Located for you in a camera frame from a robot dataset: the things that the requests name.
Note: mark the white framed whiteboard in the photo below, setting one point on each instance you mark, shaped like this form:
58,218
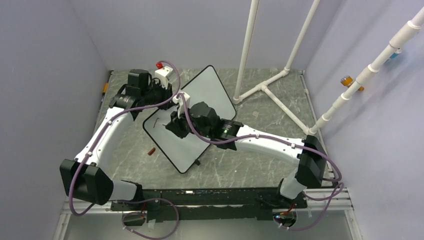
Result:
208,98

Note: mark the blue wall fitting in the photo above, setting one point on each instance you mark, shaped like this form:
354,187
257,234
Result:
396,53

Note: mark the orange black edge tool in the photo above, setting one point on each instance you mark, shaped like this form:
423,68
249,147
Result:
105,88

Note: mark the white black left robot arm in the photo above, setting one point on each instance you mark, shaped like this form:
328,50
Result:
83,177

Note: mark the orange yellow wall fitting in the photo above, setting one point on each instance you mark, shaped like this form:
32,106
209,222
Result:
347,81

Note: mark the red marker cap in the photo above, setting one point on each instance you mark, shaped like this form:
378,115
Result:
151,151

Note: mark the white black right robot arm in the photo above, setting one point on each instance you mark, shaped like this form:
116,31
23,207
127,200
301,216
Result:
306,154

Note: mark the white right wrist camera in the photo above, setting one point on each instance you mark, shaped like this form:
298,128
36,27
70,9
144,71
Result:
182,100

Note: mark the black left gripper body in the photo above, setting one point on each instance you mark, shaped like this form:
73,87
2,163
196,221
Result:
158,94

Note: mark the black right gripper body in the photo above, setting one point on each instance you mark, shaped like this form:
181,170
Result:
182,125

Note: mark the white PVC pipe frame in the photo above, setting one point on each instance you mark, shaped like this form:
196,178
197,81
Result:
283,35

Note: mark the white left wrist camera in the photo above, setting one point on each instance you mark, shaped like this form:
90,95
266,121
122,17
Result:
162,74

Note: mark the white diagonal PVC pipe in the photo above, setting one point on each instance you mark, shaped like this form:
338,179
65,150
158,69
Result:
404,34

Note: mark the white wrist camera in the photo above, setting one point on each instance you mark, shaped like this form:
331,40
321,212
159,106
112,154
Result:
162,74
182,100

